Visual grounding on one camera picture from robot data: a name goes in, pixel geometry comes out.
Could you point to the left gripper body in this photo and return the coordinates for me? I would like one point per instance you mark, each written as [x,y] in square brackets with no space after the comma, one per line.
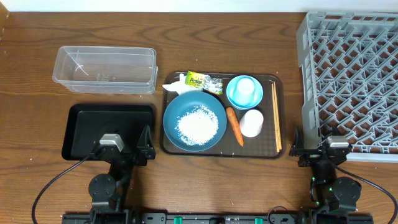
[138,161]

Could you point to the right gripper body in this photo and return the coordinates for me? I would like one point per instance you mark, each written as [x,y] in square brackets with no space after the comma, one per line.
[310,156]

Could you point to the white plastic cup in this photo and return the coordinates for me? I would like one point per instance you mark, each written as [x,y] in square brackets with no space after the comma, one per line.
[251,123]

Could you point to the dark blue plate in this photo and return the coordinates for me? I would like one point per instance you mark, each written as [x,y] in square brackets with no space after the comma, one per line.
[186,102]

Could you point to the pile of white rice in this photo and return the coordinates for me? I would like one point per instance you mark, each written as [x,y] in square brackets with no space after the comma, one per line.
[197,126]

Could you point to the light blue small bowl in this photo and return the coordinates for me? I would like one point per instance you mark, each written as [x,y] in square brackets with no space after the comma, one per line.
[258,92]

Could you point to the light blue cup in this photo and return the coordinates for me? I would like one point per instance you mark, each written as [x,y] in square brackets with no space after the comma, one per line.
[243,93]

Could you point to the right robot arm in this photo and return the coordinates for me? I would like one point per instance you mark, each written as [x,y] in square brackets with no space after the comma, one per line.
[335,196]

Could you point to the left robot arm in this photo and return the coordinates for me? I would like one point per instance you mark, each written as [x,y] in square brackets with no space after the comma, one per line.
[108,191]

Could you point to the grey dishwasher rack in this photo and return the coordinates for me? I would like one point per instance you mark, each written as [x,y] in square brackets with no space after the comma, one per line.
[349,67]

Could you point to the right wooden chopstick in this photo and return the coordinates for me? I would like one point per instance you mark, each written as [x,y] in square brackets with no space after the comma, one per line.
[277,125]

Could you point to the wooden chopstick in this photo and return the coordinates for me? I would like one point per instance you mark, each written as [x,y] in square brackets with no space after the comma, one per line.
[277,125]
[274,116]

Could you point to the black plastic tray bin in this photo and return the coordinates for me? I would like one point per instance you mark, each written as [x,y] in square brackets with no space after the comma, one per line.
[87,123]

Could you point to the left wooden chopstick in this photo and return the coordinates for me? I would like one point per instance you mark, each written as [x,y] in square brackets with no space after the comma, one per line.
[274,116]

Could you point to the crumpled white tissue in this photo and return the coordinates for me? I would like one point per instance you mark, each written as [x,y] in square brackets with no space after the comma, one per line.
[180,86]

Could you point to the orange carrot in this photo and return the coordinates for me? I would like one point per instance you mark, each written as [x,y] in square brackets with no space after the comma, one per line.
[235,125]

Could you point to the clear plastic bin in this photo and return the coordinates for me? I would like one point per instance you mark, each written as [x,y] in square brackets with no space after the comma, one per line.
[110,70]

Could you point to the yellow green snack wrapper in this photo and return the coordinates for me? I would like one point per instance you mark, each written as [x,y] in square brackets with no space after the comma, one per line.
[204,81]

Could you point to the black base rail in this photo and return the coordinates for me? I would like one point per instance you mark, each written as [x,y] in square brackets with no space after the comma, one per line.
[162,218]

